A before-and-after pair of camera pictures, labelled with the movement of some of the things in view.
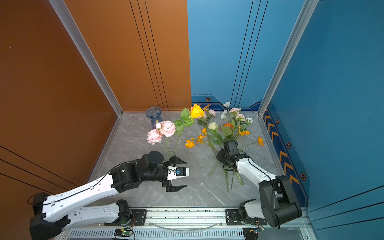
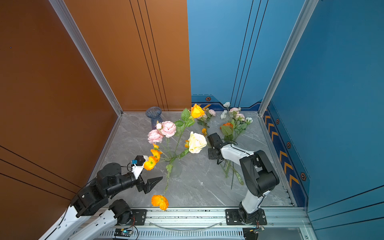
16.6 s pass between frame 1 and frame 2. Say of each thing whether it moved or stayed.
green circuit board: stayed
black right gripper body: moved
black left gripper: moved
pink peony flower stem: stayed
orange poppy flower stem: moved
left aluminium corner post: stayed
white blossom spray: stayed
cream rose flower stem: moved
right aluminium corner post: stayed
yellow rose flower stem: stayed
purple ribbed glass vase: stayed
